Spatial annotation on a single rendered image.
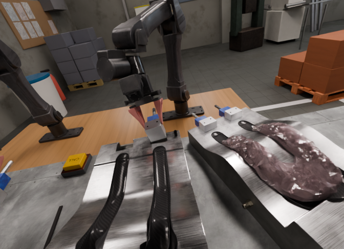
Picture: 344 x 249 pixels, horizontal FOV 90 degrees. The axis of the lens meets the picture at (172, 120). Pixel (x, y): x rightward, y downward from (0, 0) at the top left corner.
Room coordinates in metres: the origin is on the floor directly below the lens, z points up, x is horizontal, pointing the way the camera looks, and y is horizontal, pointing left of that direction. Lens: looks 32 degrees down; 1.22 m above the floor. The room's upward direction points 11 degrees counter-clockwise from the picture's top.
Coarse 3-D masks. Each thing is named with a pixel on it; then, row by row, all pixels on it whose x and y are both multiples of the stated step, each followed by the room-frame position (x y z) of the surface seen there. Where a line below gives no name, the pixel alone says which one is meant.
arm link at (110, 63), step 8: (136, 32) 0.48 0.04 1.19; (144, 32) 0.50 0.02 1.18; (136, 40) 0.48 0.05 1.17; (144, 40) 0.49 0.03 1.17; (136, 48) 0.48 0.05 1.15; (144, 48) 0.50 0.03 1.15; (104, 56) 0.43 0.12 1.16; (112, 56) 0.43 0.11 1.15; (120, 56) 0.45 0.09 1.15; (104, 64) 0.42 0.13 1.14; (112, 64) 0.41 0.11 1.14; (120, 64) 0.43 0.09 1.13; (128, 64) 0.45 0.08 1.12; (104, 72) 0.42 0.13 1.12; (112, 72) 0.41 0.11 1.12; (120, 72) 0.42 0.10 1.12; (128, 72) 0.45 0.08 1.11; (104, 80) 0.42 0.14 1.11; (112, 80) 0.42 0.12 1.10
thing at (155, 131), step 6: (150, 120) 0.47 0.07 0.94; (156, 120) 0.44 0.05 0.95; (144, 126) 0.43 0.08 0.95; (150, 126) 0.42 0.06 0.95; (156, 126) 0.41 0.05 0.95; (162, 126) 0.43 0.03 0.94; (150, 132) 0.41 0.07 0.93; (156, 132) 0.41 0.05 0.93; (162, 132) 0.42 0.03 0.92; (150, 138) 0.42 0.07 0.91; (156, 138) 0.42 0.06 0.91; (162, 138) 0.42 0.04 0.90
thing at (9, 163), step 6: (12, 162) 0.41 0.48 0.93; (6, 168) 0.38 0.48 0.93; (0, 174) 0.35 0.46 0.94; (6, 174) 0.36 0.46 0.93; (0, 180) 0.34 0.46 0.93; (6, 180) 0.35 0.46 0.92; (0, 186) 0.33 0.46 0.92; (0, 192) 0.31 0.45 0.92; (0, 198) 0.30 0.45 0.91; (0, 204) 0.29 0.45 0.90
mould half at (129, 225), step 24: (144, 144) 0.42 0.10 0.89; (168, 144) 0.40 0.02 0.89; (96, 168) 0.36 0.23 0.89; (144, 168) 0.33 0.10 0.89; (168, 168) 0.31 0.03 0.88; (96, 192) 0.28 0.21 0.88; (144, 192) 0.25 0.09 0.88; (192, 192) 0.22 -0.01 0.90; (72, 216) 0.22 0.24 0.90; (96, 216) 0.21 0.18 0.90; (120, 216) 0.19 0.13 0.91; (144, 216) 0.18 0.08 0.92; (192, 216) 0.16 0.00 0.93; (72, 240) 0.16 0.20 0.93; (120, 240) 0.14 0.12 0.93; (144, 240) 0.13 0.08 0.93; (192, 240) 0.12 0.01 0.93
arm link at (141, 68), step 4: (128, 56) 0.48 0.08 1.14; (132, 56) 0.49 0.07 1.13; (136, 56) 0.49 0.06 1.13; (128, 60) 0.48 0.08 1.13; (132, 60) 0.48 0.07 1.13; (136, 60) 0.48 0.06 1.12; (140, 60) 0.50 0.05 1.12; (132, 64) 0.48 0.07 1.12; (136, 64) 0.48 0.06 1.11; (140, 64) 0.49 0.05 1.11; (132, 68) 0.47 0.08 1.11; (136, 68) 0.47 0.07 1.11; (140, 68) 0.48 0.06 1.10; (132, 72) 0.47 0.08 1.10; (136, 72) 0.47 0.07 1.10; (140, 72) 0.47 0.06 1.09; (144, 72) 0.49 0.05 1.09
